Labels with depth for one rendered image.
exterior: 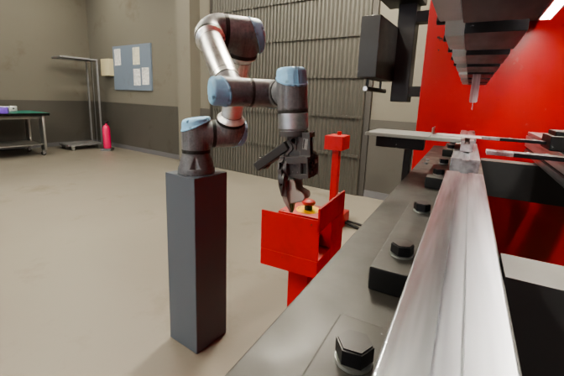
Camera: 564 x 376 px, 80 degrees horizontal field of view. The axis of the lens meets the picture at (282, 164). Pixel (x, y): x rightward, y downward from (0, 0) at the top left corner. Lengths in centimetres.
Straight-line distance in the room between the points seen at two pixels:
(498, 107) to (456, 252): 167
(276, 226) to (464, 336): 68
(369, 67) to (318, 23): 217
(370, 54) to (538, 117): 92
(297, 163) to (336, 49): 336
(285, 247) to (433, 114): 132
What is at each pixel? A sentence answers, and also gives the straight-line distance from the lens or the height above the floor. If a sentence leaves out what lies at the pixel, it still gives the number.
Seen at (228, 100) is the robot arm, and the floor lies 108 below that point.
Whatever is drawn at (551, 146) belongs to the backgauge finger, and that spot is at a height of 100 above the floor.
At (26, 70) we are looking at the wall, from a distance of 791.
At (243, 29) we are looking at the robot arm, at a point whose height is 131.
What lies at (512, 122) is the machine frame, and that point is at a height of 102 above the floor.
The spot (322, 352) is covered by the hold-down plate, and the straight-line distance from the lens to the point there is 29.
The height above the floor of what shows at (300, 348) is 88.
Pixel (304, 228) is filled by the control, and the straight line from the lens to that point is 83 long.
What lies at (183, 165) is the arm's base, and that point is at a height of 81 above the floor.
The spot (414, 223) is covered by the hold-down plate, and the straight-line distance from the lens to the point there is 58.
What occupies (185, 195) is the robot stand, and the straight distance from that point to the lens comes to 139.
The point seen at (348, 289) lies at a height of 88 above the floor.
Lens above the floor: 109
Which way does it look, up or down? 11 degrees down
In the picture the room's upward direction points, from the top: 2 degrees clockwise
